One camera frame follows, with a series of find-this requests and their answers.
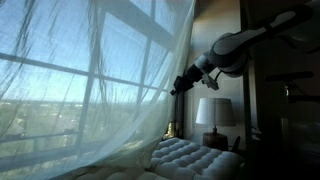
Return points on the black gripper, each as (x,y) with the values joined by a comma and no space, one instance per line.
(191,78)

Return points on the white sheer curtain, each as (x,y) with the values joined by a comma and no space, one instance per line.
(110,100)

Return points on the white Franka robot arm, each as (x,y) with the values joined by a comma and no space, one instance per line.
(233,46)

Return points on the gold figurine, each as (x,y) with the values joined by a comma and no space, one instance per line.
(170,130)

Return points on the white shade table lamp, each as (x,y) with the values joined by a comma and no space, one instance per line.
(215,111)

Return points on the dark curved object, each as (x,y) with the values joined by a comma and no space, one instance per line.
(236,145)

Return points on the dark balcony railing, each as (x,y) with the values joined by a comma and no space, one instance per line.
(33,137)

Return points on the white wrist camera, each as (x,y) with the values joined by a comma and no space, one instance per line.
(210,82)

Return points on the dark vertical post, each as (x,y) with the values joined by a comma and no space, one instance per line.
(247,113)

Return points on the dark window frame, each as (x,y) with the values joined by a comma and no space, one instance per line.
(88,96)

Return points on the dark bar camera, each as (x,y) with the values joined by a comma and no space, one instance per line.
(289,76)

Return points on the dark camera stand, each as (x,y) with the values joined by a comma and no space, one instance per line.
(300,99)

